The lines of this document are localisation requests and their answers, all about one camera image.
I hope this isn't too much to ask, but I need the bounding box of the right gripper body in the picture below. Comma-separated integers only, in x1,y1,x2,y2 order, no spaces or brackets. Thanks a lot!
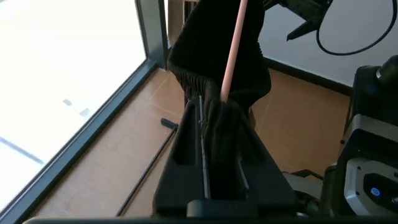
263,0,333,23

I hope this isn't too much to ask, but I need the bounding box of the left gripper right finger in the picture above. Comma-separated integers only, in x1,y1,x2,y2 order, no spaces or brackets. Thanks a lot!
236,119,299,218

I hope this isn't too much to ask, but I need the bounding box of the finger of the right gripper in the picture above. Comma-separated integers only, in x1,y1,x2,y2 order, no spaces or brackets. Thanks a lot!
285,17,322,42

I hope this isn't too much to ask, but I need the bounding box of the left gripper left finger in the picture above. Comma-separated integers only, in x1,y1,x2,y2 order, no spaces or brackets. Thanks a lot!
154,96,211,218

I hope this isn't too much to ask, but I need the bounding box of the pink clothes hanger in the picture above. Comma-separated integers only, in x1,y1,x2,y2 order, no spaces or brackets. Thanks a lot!
220,0,249,103

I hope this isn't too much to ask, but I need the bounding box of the black garment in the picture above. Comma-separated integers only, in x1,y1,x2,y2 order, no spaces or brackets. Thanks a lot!
167,0,272,200

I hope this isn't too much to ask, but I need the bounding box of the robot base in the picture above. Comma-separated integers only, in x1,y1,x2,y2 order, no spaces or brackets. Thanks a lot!
281,55,398,218

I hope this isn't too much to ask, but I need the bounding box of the black clothes rack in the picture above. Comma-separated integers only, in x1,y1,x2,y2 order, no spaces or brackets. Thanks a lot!
116,117,180,218

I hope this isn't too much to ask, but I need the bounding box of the black cable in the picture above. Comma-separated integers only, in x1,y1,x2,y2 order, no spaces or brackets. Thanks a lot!
316,0,398,57

